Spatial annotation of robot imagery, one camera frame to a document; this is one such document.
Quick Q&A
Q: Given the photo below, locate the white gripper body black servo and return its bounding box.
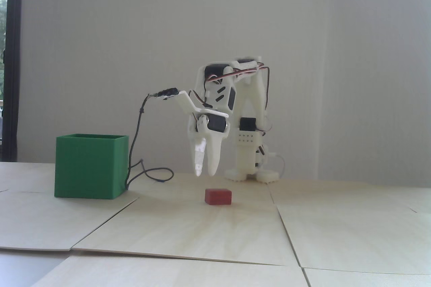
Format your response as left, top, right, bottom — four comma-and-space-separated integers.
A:
187, 112, 231, 139

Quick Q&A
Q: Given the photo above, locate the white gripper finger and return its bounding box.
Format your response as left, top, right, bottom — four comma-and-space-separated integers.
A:
192, 115, 209, 177
205, 132, 225, 177

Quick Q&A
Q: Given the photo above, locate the red block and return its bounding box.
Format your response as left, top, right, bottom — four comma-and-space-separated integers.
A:
205, 188, 233, 206

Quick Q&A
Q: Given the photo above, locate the green box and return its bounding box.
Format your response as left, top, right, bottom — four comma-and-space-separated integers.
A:
55, 134, 129, 199

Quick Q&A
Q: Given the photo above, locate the light plywood sheet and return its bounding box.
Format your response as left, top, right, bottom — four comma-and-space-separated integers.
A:
72, 173, 301, 266
0, 163, 139, 251
302, 267, 431, 287
269, 179, 431, 275
34, 255, 312, 287

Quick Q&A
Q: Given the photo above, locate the white paper backdrop sheet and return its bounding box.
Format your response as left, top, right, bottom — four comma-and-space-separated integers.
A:
20, 0, 330, 180

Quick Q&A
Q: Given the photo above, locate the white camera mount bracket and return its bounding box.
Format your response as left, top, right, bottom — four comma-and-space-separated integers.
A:
164, 90, 230, 119

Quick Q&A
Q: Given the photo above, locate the black wrist camera board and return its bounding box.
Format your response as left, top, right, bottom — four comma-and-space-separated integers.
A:
150, 88, 180, 99

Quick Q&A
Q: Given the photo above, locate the white base cable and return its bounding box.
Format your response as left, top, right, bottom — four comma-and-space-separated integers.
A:
273, 154, 287, 179

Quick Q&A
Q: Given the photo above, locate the black camera cable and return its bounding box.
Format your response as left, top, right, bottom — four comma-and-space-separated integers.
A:
125, 92, 175, 190

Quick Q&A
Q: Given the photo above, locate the black window frame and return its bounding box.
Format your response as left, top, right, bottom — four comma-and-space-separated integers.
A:
7, 0, 22, 162

